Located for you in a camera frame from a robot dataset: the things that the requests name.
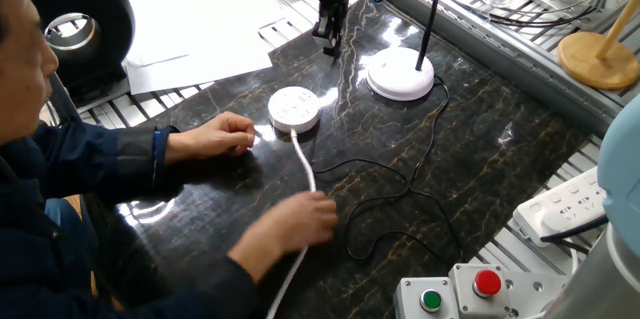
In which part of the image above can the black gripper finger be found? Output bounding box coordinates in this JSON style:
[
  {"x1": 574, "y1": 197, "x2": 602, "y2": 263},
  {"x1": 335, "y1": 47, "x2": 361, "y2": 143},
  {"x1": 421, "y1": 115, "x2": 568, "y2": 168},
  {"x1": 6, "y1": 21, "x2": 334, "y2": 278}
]
[
  {"x1": 312, "y1": 5, "x2": 335, "y2": 59},
  {"x1": 332, "y1": 3, "x2": 350, "y2": 60}
]

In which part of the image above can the round white power socket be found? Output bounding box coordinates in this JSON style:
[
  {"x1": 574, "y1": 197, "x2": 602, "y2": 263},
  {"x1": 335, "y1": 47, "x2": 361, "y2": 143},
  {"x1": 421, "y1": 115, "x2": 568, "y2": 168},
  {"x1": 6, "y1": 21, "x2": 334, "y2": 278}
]
[{"x1": 267, "y1": 85, "x2": 322, "y2": 135}]

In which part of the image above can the white socket power cable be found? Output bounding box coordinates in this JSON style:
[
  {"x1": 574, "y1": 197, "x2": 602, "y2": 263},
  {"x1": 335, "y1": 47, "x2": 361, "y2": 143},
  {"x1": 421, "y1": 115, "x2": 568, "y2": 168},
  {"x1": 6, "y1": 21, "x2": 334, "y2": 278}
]
[{"x1": 265, "y1": 127, "x2": 319, "y2": 319}]

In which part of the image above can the black lamp cord with plug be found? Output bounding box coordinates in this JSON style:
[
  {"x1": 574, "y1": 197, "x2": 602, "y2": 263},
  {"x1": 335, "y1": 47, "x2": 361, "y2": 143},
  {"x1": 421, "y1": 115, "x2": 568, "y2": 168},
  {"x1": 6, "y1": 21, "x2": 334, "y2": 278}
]
[{"x1": 313, "y1": 74, "x2": 466, "y2": 265}]

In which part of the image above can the person's right forearm navy sleeve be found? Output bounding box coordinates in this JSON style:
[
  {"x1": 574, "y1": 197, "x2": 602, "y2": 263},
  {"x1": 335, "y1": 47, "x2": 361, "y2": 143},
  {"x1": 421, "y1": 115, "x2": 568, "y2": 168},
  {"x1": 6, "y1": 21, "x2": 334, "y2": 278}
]
[{"x1": 149, "y1": 231, "x2": 274, "y2": 319}]

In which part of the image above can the person's left forearm navy sleeve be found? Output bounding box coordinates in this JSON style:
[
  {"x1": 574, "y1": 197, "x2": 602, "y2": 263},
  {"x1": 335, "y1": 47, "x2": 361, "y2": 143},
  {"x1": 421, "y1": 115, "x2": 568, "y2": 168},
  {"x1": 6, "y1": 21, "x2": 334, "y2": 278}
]
[{"x1": 99, "y1": 125, "x2": 201, "y2": 200}]

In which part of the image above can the white rectangular power strip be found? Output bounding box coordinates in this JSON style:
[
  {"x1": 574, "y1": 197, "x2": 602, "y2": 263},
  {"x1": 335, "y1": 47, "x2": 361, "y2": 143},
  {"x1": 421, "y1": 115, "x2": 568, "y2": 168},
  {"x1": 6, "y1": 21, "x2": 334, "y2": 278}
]
[{"x1": 512, "y1": 166, "x2": 609, "y2": 249}]

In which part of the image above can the person's left hand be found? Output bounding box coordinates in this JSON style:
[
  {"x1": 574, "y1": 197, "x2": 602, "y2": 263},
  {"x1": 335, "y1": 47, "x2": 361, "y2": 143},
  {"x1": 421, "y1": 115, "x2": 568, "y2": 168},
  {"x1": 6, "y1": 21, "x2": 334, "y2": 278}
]
[{"x1": 192, "y1": 111, "x2": 257, "y2": 159}]

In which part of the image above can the person's right hand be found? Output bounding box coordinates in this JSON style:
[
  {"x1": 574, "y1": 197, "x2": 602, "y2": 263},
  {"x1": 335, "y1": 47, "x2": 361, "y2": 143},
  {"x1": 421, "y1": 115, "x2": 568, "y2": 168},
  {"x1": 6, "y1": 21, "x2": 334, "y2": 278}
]
[{"x1": 251, "y1": 190, "x2": 340, "y2": 270}]

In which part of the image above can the white paper sheet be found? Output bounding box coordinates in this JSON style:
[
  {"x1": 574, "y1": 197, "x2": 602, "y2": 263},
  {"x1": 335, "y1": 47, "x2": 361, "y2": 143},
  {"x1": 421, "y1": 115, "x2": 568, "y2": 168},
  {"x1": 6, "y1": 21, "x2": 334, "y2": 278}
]
[
  {"x1": 124, "y1": 0, "x2": 289, "y2": 60},
  {"x1": 122, "y1": 23, "x2": 275, "y2": 96}
]

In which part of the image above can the wooden round stand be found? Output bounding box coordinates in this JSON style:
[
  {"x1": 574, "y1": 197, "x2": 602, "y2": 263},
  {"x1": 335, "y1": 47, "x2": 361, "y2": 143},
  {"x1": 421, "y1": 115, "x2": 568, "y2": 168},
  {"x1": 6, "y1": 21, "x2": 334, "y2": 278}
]
[{"x1": 556, "y1": 0, "x2": 640, "y2": 92}]

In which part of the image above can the grey box green button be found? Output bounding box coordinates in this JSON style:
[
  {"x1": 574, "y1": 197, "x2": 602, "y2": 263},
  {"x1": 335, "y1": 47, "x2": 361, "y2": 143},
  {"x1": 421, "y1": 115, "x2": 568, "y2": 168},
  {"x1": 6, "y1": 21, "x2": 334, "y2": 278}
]
[{"x1": 392, "y1": 276, "x2": 459, "y2": 319}]

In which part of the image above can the person's head black hair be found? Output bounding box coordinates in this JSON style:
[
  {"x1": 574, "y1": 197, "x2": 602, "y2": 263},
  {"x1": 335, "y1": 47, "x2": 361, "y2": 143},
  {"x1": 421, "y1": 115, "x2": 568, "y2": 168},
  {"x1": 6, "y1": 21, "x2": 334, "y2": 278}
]
[{"x1": 0, "y1": 0, "x2": 60, "y2": 148}]

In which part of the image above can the grey box red button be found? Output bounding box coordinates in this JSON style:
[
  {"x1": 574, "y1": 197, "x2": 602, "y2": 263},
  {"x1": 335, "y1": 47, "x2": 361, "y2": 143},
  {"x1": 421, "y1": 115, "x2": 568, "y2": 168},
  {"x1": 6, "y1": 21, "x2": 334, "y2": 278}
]
[{"x1": 448, "y1": 262, "x2": 511, "y2": 319}]

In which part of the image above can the person's torso navy jacket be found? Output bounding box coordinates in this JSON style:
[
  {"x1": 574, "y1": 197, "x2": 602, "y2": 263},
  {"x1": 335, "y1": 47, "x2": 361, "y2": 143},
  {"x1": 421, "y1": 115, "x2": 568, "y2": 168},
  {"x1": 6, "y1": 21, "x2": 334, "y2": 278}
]
[{"x1": 0, "y1": 123, "x2": 151, "y2": 319}]

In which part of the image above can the grey metal table rail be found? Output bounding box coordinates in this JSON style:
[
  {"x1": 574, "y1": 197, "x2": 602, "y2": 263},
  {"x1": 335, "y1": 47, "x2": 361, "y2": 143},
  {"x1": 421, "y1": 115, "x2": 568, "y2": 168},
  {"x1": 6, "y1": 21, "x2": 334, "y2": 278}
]
[{"x1": 367, "y1": 0, "x2": 626, "y2": 138}]

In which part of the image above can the black ring shaped device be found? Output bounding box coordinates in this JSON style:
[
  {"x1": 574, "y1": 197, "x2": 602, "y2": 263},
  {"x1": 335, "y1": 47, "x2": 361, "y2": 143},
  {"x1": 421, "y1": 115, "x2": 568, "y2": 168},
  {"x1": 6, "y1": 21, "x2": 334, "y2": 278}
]
[{"x1": 18, "y1": 0, "x2": 137, "y2": 108}]

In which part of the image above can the black power cable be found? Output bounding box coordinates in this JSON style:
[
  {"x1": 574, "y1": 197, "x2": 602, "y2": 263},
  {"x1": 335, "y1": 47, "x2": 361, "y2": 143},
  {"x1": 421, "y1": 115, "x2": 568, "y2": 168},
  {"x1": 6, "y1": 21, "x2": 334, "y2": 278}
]
[{"x1": 539, "y1": 214, "x2": 609, "y2": 255}]

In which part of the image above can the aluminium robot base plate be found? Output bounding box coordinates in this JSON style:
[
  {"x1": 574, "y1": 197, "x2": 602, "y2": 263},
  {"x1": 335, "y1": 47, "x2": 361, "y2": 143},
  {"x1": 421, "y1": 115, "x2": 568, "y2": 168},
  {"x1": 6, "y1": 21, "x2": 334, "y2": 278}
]
[{"x1": 502, "y1": 269, "x2": 571, "y2": 319}]

